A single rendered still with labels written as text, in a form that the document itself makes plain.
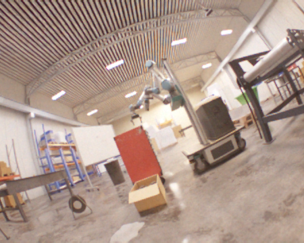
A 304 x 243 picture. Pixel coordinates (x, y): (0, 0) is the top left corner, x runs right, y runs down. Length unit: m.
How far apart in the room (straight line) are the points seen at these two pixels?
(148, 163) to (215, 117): 1.13
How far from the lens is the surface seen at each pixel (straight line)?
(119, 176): 3.54
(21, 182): 3.61
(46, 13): 8.75
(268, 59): 1.51
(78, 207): 2.15
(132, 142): 1.96
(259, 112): 1.84
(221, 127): 1.92
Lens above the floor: 0.63
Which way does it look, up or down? 9 degrees up
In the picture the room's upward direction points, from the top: 23 degrees counter-clockwise
